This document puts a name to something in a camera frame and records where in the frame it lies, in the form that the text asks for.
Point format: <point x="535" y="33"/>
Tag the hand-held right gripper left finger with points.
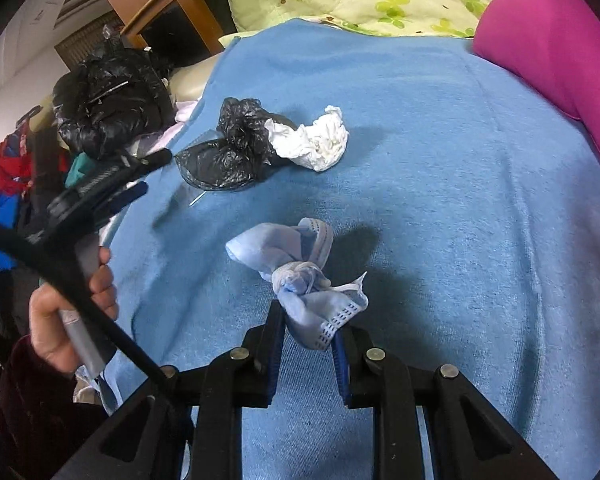
<point x="275" y="350"/>

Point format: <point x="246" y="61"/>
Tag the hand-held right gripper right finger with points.
<point x="341" y="365"/>

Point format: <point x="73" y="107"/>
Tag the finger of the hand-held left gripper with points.
<point x="130" y="195"/>
<point x="150" y="162"/>

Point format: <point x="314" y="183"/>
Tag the blue face mask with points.
<point x="305" y="305"/>

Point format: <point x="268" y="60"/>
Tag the black plastic bag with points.
<point x="230" y="155"/>

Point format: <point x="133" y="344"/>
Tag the white tissue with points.
<point x="320" y="140"/>

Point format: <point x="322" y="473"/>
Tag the person's left forearm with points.
<point x="30" y="410"/>

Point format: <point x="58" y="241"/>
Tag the person's left hand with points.
<point x="50" y="320"/>

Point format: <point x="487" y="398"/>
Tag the black puffer jacket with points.
<point x="110" y="105"/>

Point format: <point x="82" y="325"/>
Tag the blue jacket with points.
<point x="0" y="220"/>

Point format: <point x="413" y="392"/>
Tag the red cloth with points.
<point x="10" y="160"/>

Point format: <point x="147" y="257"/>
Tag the black garment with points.
<point x="0" y="310"/>

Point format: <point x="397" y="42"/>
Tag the wooden lattice screen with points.
<point x="80" y="42"/>

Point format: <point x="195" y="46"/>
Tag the blue towel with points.
<point x="455" y="210"/>

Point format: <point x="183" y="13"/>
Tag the pink pillow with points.
<point x="555" y="35"/>

